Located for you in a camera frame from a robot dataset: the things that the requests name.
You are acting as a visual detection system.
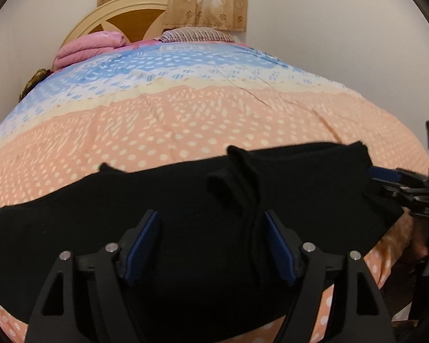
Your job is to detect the pink folded blanket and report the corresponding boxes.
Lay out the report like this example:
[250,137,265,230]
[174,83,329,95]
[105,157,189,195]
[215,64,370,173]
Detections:
[52,31,128,69]

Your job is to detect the bed with polka dot sheet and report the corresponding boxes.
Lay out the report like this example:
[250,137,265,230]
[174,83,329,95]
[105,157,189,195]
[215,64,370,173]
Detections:
[0,39,429,343]

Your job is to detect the striped pillow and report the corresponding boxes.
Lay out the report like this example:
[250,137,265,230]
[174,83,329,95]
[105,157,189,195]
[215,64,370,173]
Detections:
[159,26,236,44]

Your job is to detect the brown patterned bag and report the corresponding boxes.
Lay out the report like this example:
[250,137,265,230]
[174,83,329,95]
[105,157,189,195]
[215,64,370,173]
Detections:
[18,68,53,103]

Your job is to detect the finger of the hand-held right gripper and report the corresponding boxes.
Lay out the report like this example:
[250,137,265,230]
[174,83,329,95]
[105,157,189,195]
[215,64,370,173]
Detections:
[368,166,429,188]
[376,184,429,208]

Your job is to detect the cream wooden headboard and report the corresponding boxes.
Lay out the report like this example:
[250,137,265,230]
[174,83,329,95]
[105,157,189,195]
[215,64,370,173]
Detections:
[61,0,173,49]

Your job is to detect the beige floral curtain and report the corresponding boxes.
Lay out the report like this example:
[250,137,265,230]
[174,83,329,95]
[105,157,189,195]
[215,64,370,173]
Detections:
[97,0,250,32]

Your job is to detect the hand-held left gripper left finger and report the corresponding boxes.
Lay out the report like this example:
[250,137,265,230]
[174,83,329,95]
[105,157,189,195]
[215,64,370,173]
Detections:
[24,209,162,343]

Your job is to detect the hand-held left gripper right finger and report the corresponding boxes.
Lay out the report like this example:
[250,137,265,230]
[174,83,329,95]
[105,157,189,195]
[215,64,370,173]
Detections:
[264,210,397,343]

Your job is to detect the black pants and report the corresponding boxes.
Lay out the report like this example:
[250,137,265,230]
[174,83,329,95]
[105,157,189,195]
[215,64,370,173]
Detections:
[0,142,405,343]

